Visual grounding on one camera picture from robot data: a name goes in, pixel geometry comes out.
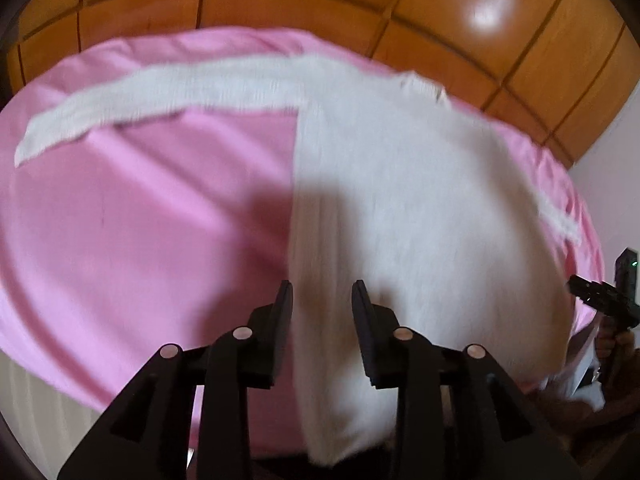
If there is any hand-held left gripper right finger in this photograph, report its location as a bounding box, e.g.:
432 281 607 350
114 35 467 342
351 280 583 480

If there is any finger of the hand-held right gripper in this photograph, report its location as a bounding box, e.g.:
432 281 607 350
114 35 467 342
567 275 623 321

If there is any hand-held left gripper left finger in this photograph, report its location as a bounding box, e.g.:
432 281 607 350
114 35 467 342
57 280 294 480

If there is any white knit sweater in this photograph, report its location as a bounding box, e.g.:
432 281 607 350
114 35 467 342
14 55 583 468

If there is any person's right hand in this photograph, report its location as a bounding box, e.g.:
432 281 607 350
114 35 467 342
596 327 637 363

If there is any pink bed sheet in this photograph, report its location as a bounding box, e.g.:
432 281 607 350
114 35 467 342
0 27 603 461

